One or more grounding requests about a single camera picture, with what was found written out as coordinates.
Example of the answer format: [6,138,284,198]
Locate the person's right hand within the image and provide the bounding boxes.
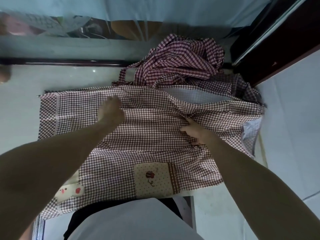
[179,118,213,146]

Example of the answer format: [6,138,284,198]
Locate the dark wooden furniture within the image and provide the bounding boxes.
[229,0,320,87]

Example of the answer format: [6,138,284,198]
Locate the person's left forearm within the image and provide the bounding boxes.
[0,121,123,240]

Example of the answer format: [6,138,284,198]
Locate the grey striped mat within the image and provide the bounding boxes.
[31,214,46,240]

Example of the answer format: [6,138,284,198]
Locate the white shirt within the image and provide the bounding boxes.
[67,197,206,240]

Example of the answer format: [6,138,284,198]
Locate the person's left hand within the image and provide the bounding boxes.
[96,95,125,128]

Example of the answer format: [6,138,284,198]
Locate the dark wooden rail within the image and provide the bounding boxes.
[0,57,140,68]

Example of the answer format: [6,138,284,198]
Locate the pile of checked cloth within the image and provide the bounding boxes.
[112,33,260,103]

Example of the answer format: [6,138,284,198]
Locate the checked apron with patch pockets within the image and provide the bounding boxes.
[37,84,266,221]

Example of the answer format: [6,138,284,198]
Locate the brown object under glass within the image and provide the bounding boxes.
[111,20,163,41]

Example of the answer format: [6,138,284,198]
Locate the printed papers under glass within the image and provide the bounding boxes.
[0,11,110,38]

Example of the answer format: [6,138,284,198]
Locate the person's right forearm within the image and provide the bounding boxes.
[200,137,320,240]

